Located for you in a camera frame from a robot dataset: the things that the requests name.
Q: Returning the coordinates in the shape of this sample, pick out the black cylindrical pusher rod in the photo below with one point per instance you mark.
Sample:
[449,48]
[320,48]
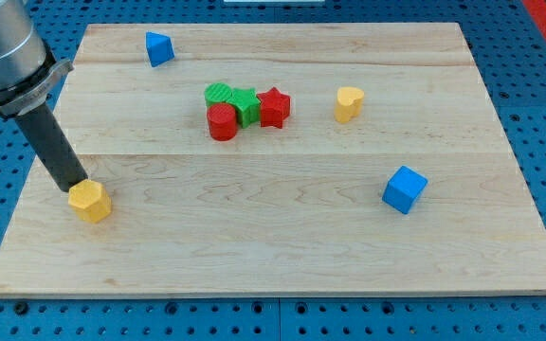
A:
[46,137]

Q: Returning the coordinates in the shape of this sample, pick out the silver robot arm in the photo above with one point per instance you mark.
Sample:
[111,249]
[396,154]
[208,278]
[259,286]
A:
[28,72]

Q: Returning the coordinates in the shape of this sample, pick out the green circle block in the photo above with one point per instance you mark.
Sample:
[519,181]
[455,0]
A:
[218,92]

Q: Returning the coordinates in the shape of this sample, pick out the red circle block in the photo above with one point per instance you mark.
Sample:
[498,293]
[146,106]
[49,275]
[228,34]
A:
[222,121]

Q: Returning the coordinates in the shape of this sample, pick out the yellow heart block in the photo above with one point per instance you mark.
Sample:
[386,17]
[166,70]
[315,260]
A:
[348,103]

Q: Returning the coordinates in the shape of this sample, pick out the yellow hexagon block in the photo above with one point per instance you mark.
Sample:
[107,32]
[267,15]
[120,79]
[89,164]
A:
[90,201]

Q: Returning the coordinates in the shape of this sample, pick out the blue triangle block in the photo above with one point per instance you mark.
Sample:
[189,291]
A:
[159,48]

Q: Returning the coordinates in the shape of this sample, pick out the wooden board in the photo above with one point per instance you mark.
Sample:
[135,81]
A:
[291,212]

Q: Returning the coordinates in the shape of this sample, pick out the green star block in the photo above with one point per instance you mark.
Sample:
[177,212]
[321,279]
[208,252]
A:
[246,104]

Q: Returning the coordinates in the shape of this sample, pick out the red star block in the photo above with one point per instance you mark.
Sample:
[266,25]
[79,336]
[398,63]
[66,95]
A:
[275,108]

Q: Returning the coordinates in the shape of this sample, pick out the blue cube block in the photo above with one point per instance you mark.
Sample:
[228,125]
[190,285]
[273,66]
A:
[404,189]

